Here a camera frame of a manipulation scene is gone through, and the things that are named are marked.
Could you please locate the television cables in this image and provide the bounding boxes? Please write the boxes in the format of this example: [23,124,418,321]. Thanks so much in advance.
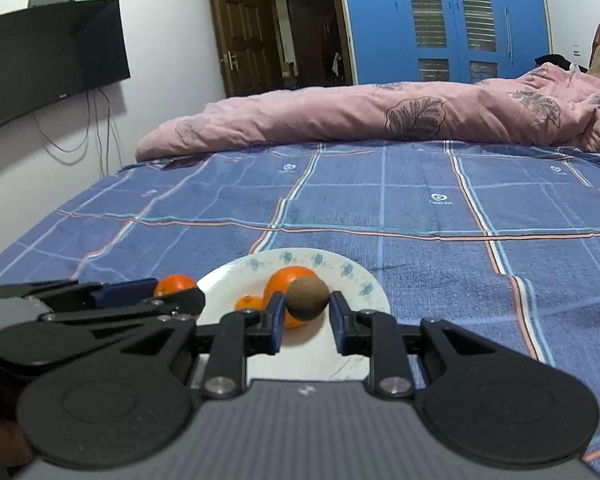
[32,84,127,179]

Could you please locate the brown kiwi fruit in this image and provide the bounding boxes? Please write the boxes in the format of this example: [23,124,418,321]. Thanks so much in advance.
[285,276,329,322]

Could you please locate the blue plaid bedsheet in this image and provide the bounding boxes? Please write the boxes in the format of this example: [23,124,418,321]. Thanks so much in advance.
[0,141,600,473]

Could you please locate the brown wooden door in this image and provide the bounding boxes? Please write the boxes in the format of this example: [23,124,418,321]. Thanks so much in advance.
[211,0,283,96]

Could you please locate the large orange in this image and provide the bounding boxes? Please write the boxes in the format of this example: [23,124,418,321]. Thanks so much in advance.
[263,265,322,330]

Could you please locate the black wall television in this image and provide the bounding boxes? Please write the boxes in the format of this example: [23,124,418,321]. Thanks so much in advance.
[0,0,131,127]

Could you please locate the pink floral comforter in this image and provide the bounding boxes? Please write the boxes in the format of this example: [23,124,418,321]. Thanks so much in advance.
[135,63,600,162]

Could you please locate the white floral plate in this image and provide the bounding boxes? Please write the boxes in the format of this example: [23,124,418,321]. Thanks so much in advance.
[196,247,392,382]

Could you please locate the small mandarin orange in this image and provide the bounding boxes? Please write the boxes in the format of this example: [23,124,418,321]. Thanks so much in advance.
[152,274,197,297]

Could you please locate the small orange kumquat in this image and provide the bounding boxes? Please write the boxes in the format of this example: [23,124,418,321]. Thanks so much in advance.
[234,295,264,311]

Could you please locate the blue wardrobe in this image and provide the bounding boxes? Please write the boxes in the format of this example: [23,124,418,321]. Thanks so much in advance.
[346,0,550,84]

